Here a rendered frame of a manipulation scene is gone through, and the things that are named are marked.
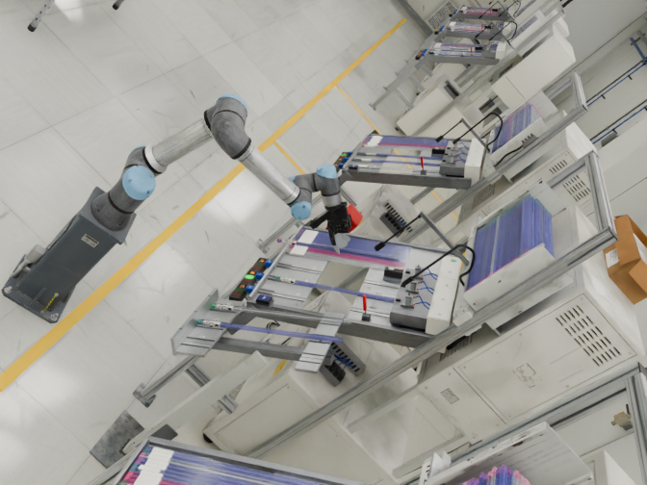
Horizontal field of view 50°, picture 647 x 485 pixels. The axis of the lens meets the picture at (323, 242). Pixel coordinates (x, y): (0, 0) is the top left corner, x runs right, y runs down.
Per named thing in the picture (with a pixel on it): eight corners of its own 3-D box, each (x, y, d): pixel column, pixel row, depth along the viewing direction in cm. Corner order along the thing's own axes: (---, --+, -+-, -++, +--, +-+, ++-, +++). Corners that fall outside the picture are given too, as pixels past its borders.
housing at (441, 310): (423, 348, 248) (427, 316, 242) (439, 284, 291) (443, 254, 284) (445, 353, 247) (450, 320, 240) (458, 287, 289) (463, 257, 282)
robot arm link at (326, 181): (314, 165, 265) (336, 161, 263) (320, 191, 269) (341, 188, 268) (312, 171, 258) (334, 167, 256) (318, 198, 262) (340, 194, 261)
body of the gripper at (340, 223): (349, 235, 266) (343, 206, 262) (327, 236, 269) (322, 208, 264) (353, 226, 273) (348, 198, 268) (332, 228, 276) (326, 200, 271)
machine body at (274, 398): (193, 436, 298) (286, 371, 268) (250, 345, 358) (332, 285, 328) (296, 535, 307) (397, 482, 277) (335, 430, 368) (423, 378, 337)
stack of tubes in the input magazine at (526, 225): (465, 291, 235) (530, 248, 222) (477, 230, 279) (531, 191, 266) (489, 317, 237) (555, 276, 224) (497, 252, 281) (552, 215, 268)
